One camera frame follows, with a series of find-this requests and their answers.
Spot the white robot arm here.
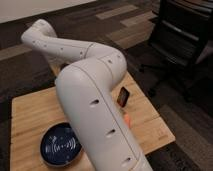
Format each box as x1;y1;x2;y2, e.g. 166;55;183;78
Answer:
21;19;153;171

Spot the orange carrot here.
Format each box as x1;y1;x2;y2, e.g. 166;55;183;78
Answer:
123;114;131;128

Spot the dark blue patterned bowl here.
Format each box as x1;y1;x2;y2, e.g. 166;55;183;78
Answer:
40;122;82;167

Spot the black office chair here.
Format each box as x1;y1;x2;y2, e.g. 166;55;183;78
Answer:
140;0;213;101

